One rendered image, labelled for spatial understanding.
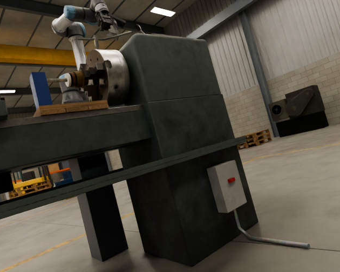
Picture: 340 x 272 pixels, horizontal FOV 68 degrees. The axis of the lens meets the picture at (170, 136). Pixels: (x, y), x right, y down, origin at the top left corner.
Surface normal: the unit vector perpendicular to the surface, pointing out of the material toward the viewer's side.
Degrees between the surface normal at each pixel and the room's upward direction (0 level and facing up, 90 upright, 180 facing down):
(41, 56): 90
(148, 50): 90
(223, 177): 90
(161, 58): 90
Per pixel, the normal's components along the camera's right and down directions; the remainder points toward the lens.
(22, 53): 0.66, -0.22
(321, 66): -0.70, 0.15
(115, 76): 0.63, 0.11
